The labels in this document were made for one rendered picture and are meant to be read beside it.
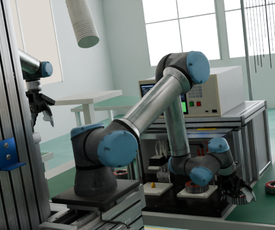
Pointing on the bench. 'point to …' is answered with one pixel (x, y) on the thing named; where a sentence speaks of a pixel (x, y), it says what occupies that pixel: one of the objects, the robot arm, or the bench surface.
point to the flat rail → (167, 136)
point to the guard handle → (197, 143)
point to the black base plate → (219, 211)
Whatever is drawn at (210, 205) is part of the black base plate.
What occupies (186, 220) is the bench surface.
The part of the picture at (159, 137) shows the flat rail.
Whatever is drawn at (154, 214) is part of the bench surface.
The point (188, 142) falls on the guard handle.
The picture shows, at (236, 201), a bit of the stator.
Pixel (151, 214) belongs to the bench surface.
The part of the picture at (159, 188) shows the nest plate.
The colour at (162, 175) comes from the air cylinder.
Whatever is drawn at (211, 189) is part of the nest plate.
